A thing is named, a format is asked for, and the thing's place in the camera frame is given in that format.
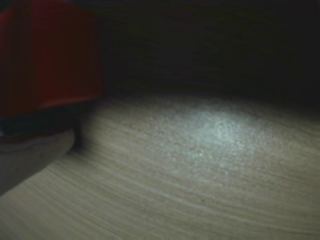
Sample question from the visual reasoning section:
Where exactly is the orange wooden cube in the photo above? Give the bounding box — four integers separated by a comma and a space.
0, 3, 105, 137

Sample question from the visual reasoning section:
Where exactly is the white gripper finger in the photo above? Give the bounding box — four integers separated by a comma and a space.
0, 127, 76, 197

